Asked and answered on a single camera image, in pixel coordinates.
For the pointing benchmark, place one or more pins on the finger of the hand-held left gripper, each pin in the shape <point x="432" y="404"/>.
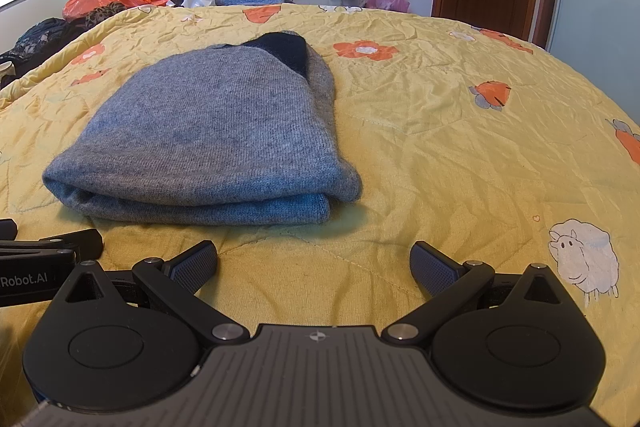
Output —
<point x="7" y="229"/>
<point x="80" y="243"/>

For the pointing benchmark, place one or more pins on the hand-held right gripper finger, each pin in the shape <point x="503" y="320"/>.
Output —
<point x="434" y="267"/>

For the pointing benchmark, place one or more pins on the grey sweater with navy sleeves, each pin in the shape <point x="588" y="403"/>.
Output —
<point x="210" y="122"/>

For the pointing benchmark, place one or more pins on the yellow printed quilt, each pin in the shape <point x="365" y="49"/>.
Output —
<point x="450" y="132"/>

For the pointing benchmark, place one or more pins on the dark patterned cloth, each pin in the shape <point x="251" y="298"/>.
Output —
<point x="35" y="40"/>

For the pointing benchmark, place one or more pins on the leopard print cloth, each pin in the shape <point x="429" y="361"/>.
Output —
<point x="105" y="13"/>

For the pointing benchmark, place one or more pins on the blue knitted garment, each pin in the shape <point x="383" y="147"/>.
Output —
<point x="255" y="0"/>

